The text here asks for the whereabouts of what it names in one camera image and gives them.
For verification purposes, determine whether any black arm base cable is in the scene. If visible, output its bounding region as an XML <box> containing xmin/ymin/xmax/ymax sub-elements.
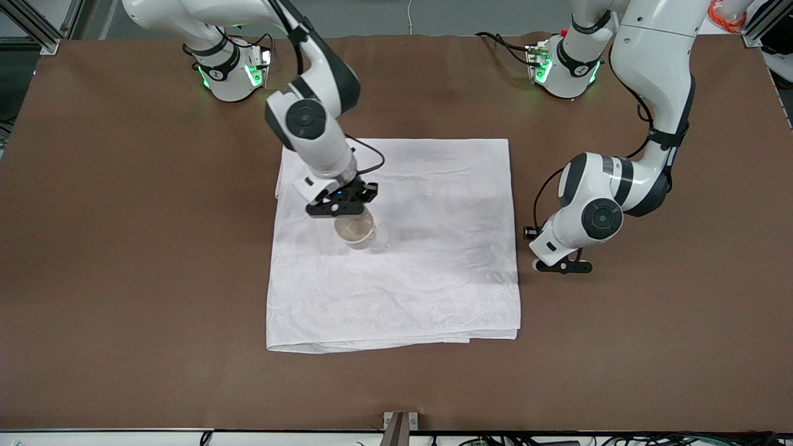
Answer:
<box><xmin>228</xmin><ymin>32</ymin><xmax>274</xmax><ymax>51</ymax></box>
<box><xmin>476</xmin><ymin>31</ymin><xmax>535</xmax><ymax>66</ymax></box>

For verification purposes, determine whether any orange cable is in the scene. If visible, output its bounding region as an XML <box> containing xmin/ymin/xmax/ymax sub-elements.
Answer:
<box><xmin>708</xmin><ymin>0</ymin><xmax>751</xmax><ymax>34</ymax></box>

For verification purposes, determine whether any black left arm base cable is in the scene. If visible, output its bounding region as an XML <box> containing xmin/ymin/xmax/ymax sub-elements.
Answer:
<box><xmin>476</xmin><ymin>31</ymin><xmax>535</xmax><ymax>66</ymax></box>

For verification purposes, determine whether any black left arm wrist cable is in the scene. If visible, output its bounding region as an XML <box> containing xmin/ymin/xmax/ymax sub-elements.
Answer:
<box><xmin>533</xmin><ymin>42</ymin><xmax>659</xmax><ymax>243</ymax></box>

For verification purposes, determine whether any black right arm base cable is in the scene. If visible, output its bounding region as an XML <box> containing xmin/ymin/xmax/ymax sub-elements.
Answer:
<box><xmin>228</xmin><ymin>32</ymin><xmax>274</xmax><ymax>51</ymax></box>

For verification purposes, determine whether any white cloth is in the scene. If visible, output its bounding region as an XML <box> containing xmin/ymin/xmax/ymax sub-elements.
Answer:
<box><xmin>266</xmin><ymin>138</ymin><xmax>521</xmax><ymax>354</ymax></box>

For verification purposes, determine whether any aluminium frame profile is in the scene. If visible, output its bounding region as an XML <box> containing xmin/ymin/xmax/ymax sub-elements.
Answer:
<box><xmin>742</xmin><ymin>0</ymin><xmax>793</xmax><ymax>49</ymax></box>
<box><xmin>0</xmin><ymin>0</ymin><xmax>63</xmax><ymax>56</ymax></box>

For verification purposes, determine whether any black arm wrist cable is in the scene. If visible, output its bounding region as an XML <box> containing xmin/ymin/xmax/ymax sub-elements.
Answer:
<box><xmin>344</xmin><ymin>134</ymin><xmax>385</xmax><ymax>178</ymax></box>
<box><xmin>533</xmin><ymin>42</ymin><xmax>659</xmax><ymax>243</ymax></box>

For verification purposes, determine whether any black right arm wrist cable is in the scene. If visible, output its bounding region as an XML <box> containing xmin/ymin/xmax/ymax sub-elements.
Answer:
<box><xmin>344</xmin><ymin>134</ymin><xmax>385</xmax><ymax>178</ymax></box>

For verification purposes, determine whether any grey metal table bracket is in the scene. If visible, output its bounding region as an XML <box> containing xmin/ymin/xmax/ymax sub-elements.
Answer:
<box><xmin>382</xmin><ymin>411</ymin><xmax>419</xmax><ymax>446</ymax></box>

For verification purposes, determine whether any white mug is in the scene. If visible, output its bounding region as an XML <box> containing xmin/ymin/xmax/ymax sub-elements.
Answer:
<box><xmin>334</xmin><ymin>211</ymin><xmax>389</xmax><ymax>250</ymax></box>

